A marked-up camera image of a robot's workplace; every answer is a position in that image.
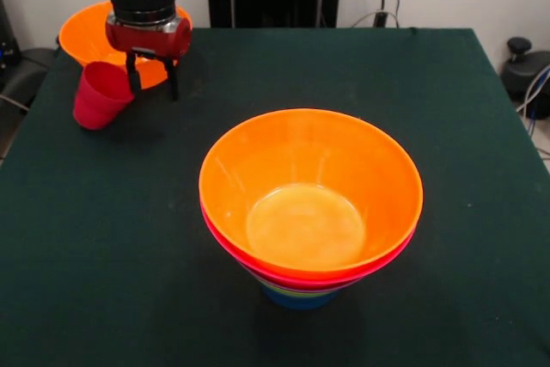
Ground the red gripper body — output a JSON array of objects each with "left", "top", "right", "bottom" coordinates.
[{"left": 105, "top": 14, "right": 193, "bottom": 61}]

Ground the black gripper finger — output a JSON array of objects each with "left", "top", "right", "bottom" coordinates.
[
  {"left": 162, "top": 58, "right": 180, "bottom": 102},
  {"left": 125, "top": 52, "right": 142, "bottom": 95}
]

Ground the red cup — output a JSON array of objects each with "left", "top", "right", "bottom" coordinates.
[{"left": 72, "top": 61, "right": 136, "bottom": 132}]

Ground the yellow-orange large bowl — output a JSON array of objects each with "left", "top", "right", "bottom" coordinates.
[
  {"left": 198, "top": 107, "right": 425, "bottom": 281},
  {"left": 58, "top": 0, "right": 193, "bottom": 89}
]

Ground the orange shallow bowl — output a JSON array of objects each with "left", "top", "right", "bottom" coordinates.
[{"left": 199, "top": 199, "right": 420, "bottom": 283}]

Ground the purple bowl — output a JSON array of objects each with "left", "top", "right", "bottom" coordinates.
[{"left": 257, "top": 276, "right": 354, "bottom": 294}]

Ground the blue bowl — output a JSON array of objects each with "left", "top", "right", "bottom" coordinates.
[{"left": 260, "top": 284, "right": 341, "bottom": 310}]

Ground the pink large bowl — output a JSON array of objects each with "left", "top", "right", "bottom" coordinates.
[{"left": 199, "top": 205, "right": 418, "bottom": 291}]

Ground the grey office chair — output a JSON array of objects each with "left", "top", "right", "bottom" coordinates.
[{"left": 0, "top": 47, "right": 59, "bottom": 111}]

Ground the black computer equipment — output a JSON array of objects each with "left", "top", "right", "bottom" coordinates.
[{"left": 0, "top": 0, "right": 21, "bottom": 70}]

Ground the dark green tablecloth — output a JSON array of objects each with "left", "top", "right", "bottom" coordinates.
[{"left": 0, "top": 27, "right": 550, "bottom": 367}]

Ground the grey cable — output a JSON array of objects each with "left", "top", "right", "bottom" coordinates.
[{"left": 516, "top": 64, "right": 550, "bottom": 113}]

